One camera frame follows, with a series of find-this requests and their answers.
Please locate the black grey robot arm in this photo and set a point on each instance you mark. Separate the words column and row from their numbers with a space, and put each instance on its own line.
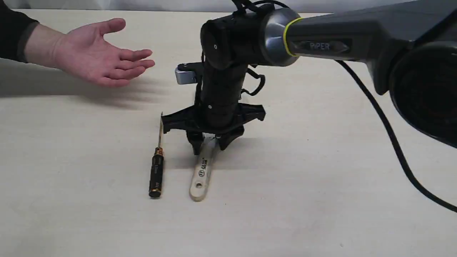
column 409, row 49

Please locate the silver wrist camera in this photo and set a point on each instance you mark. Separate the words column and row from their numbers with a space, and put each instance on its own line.
column 189, row 73

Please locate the person's bare hand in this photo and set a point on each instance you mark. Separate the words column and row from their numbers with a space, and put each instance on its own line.
column 85, row 54

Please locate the black gold precision screwdriver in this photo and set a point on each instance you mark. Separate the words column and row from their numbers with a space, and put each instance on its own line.
column 157, row 168

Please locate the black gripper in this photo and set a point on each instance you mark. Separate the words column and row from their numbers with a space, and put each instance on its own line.
column 217, row 108

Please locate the wooden handle paint brush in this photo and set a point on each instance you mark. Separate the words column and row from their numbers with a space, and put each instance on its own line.
column 200, row 181

